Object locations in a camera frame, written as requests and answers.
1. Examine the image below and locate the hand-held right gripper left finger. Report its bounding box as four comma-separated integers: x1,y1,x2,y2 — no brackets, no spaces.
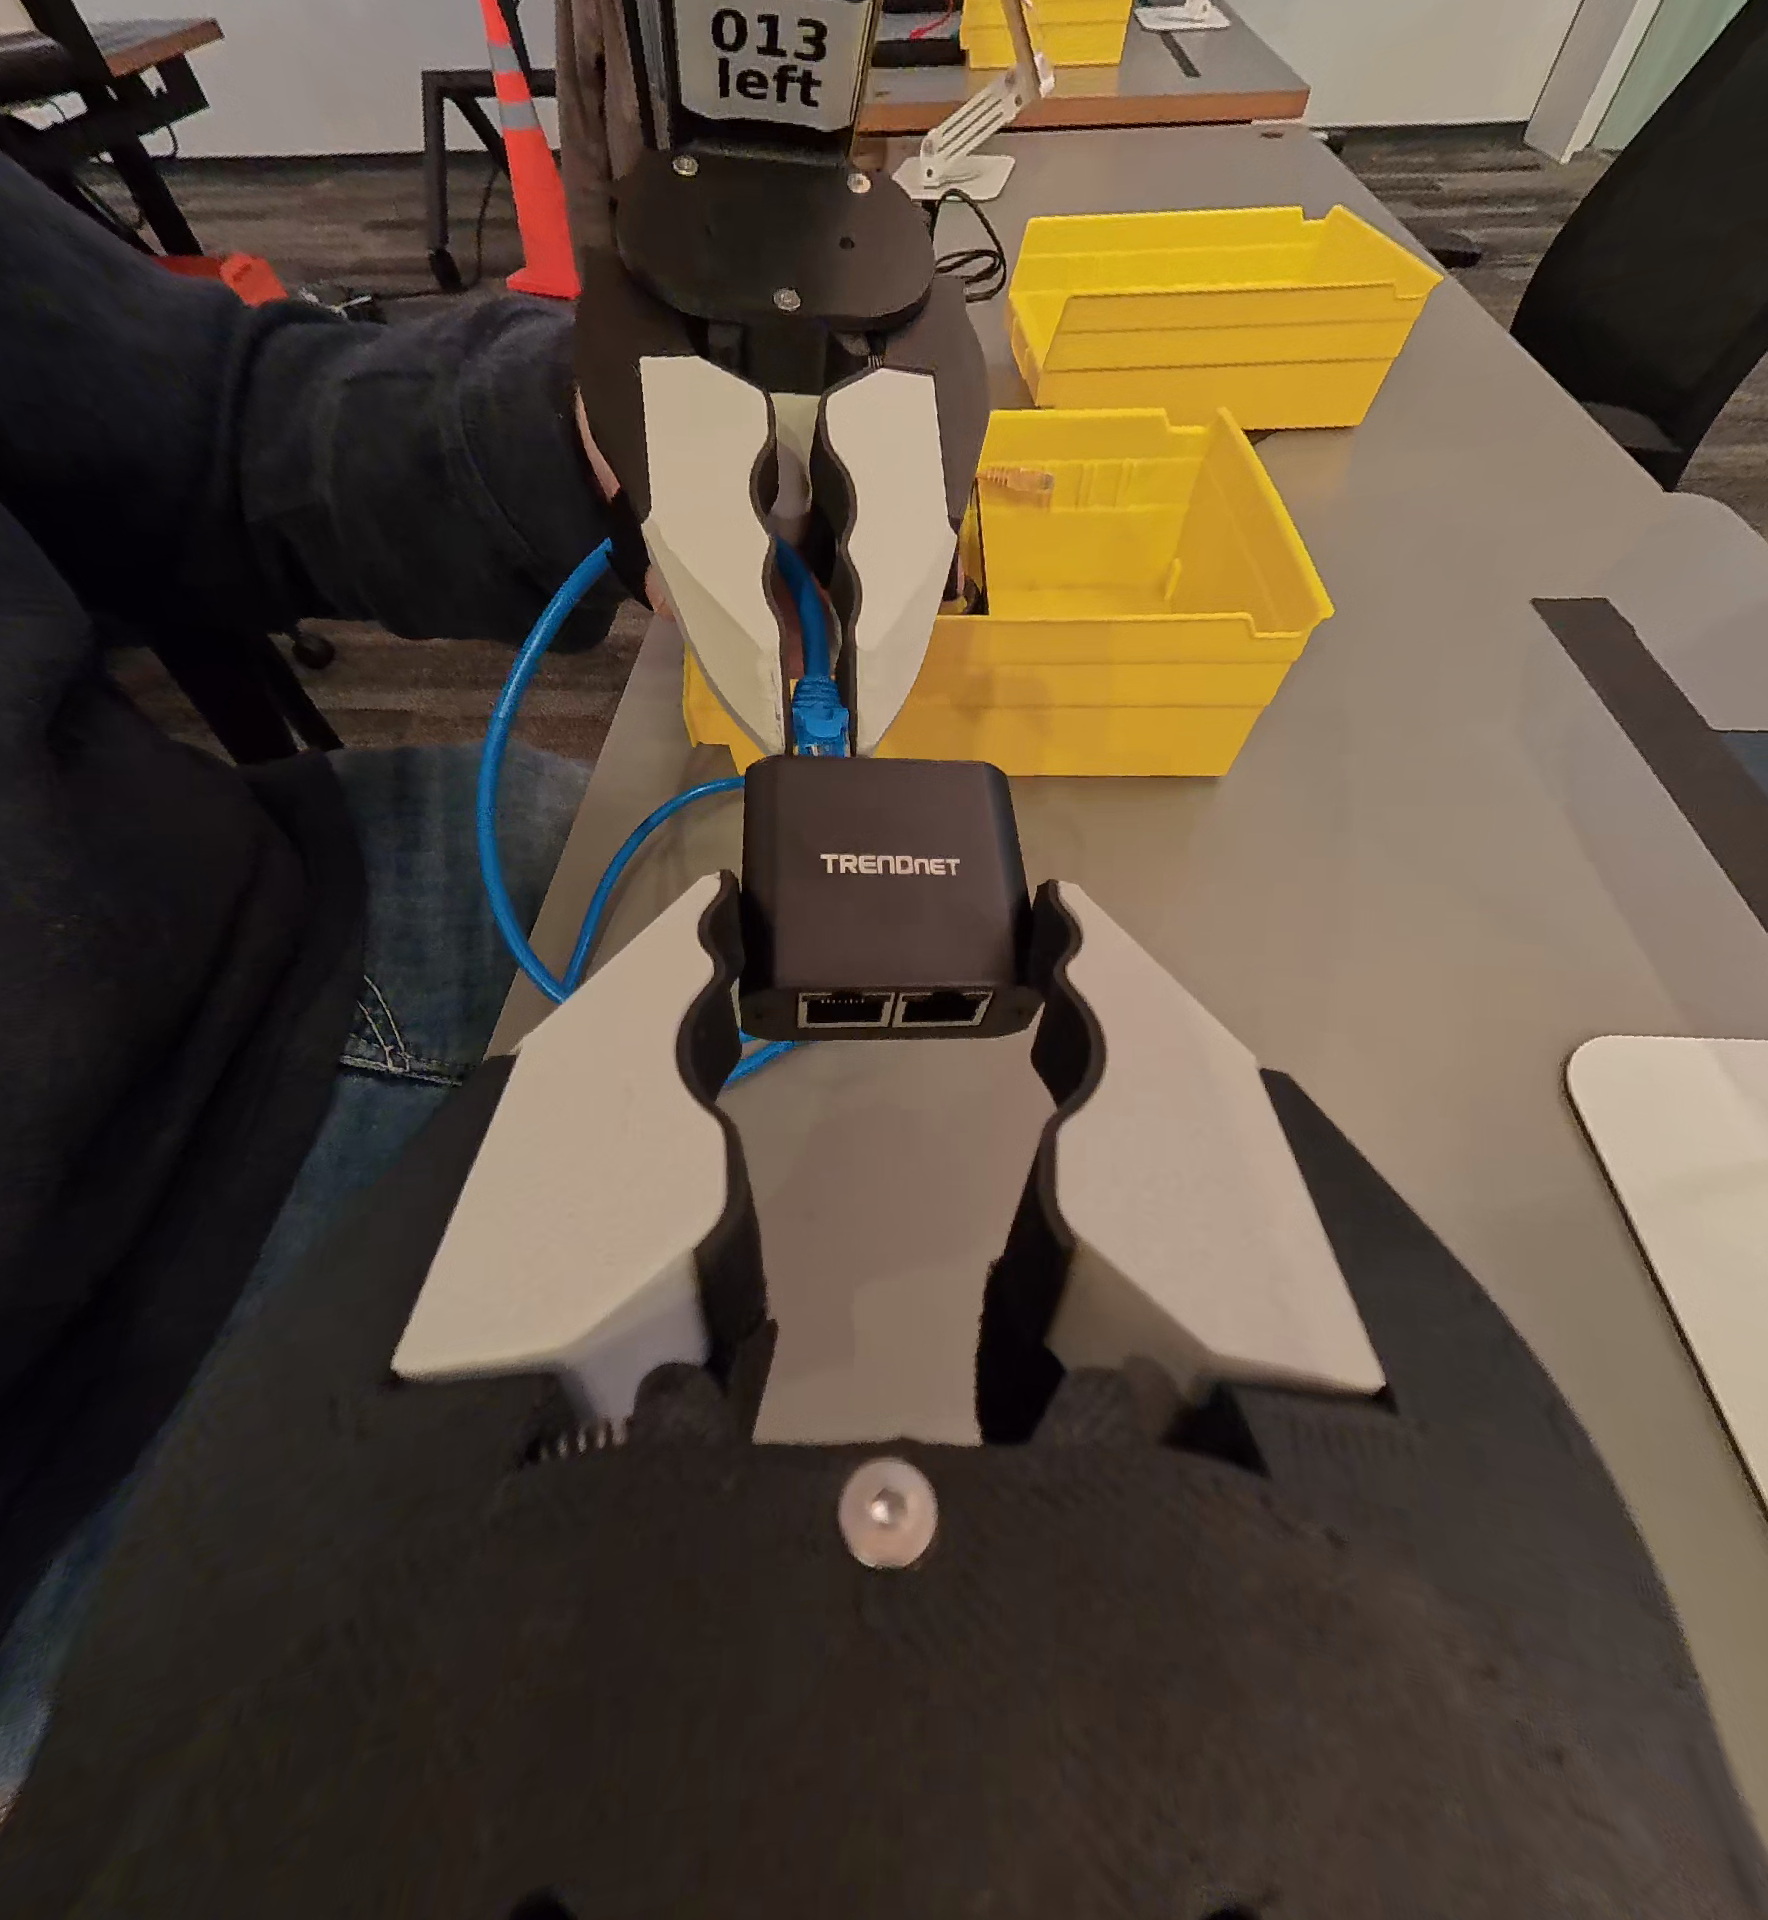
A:
391,874,779,1446

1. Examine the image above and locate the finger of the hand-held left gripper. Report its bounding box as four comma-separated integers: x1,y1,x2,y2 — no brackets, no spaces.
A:
638,354,792,756
813,366,968,749

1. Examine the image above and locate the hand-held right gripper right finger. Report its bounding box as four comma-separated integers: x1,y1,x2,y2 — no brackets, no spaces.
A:
979,878,1388,1446

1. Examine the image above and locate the blue ethernet cable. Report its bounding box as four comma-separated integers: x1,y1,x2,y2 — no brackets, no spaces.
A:
477,538,859,1091

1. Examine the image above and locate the small yellow bin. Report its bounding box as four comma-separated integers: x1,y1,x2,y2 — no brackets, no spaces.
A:
959,0,1133,70
681,407,1337,780

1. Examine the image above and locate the black network switch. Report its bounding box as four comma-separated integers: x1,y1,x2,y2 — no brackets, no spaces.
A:
733,754,1039,1041

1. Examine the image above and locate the person's left forearm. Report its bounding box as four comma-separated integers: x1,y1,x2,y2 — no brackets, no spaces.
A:
149,285,632,653

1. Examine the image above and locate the orange traffic cone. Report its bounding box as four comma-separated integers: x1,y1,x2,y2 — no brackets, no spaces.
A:
479,0,579,299

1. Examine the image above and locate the wide shallow yellow bin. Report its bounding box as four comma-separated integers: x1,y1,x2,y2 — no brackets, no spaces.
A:
1007,208,1444,433

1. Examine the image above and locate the wooden top desk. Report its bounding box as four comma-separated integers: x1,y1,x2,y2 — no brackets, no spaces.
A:
862,0,1315,134

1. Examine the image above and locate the red tool bag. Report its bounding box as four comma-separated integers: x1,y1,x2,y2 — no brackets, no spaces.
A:
166,250,297,310

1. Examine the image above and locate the dark wooden bench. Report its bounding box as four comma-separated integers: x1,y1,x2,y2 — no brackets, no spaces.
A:
0,19,227,260

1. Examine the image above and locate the black office chair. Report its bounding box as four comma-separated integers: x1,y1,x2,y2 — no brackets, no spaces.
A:
1511,0,1768,495

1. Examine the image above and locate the thin black power cord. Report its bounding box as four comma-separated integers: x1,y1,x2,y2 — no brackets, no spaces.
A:
928,188,1008,301

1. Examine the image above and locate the black metal frame table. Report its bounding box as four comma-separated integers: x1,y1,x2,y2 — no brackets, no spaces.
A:
423,68,562,292

